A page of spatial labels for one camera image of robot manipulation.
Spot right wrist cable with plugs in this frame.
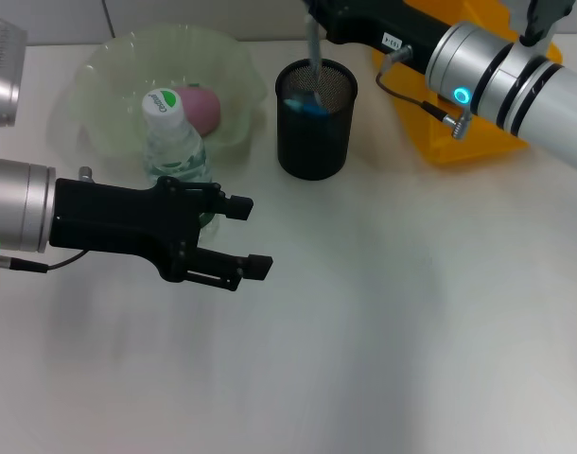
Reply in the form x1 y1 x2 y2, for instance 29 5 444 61
376 44 473 140

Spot pink peach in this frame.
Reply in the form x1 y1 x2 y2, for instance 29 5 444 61
174 84 222 138

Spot blue scissors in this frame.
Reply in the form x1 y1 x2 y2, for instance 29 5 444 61
283 92 333 118

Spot clear green-label water bottle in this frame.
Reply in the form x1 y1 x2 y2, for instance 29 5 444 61
141 87 221 237

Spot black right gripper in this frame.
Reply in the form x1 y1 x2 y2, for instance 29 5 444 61
302 0 461 76

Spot silver ballpoint pen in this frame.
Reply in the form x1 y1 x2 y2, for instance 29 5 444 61
305 13 323 96

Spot translucent green fruit bowl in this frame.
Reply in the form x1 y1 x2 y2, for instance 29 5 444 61
56 24 266 165

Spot black mesh pen cup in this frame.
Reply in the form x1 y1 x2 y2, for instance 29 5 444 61
273 57 359 181

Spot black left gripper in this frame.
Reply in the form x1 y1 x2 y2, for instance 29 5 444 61
48 175 275 293

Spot yellow plastic bin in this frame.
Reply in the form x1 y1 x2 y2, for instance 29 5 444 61
371 0 565 166

